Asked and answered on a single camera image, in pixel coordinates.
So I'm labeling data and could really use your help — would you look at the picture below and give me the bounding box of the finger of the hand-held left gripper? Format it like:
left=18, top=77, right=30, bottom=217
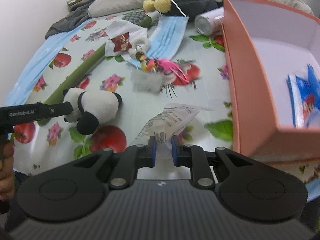
left=37, top=101, right=74, bottom=119

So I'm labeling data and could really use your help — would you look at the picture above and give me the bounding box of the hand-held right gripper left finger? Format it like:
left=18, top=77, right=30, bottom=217
left=72, top=135, right=157, bottom=189

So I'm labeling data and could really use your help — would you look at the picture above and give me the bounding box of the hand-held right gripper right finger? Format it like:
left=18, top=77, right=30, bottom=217
left=171, top=135, right=254, bottom=188

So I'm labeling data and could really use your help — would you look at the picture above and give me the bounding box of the clear printed plastic bag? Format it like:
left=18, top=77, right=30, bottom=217
left=130, top=103, right=215, bottom=161

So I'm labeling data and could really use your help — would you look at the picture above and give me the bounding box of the panda plush toy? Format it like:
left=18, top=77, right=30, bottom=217
left=62, top=87, right=123, bottom=135

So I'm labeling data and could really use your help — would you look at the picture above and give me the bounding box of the red snack packet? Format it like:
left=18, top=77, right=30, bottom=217
left=111, top=32, right=132, bottom=52

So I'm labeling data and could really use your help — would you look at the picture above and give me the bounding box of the pink cardboard box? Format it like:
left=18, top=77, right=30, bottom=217
left=221, top=0, right=320, bottom=166

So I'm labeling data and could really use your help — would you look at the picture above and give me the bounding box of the white fuzzy plush keychain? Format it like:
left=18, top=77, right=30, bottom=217
left=128, top=37, right=151, bottom=58

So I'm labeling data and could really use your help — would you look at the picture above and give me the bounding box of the person's left hand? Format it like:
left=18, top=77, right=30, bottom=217
left=0, top=134, right=16, bottom=202

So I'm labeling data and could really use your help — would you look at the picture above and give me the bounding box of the green plush cucumber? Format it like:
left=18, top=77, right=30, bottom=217
left=37, top=42, right=107, bottom=127

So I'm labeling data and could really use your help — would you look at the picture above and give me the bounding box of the fruit print bed sheet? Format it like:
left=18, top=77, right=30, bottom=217
left=5, top=9, right=320, bottom=188

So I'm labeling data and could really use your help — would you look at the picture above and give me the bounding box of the light blue bed sheet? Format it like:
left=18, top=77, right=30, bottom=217
left=3, top=29, right=88, bottom=106

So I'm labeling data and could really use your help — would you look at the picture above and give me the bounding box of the dark grey blanket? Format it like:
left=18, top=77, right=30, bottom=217
left=45, top=2, right=93, bottom=40

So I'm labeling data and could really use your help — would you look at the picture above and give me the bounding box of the white tissue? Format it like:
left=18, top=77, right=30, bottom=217
left=104, top=20, right=148, bottom=57

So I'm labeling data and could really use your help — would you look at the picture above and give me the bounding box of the blue face mask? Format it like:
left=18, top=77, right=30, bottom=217
left=124, top=15, right=189, bottom=68

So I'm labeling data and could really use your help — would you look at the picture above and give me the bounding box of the white spray can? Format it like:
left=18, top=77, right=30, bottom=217
left=194, top=7, right=225, bottom=36

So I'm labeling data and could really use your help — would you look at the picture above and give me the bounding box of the blue packet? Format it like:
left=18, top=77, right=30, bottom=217
left=286, top=64, right=320, bottom=129

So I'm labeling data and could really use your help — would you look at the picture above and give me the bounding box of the pink feather keychain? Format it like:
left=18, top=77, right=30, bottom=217
left=139, top=56, right=191, bottom=86

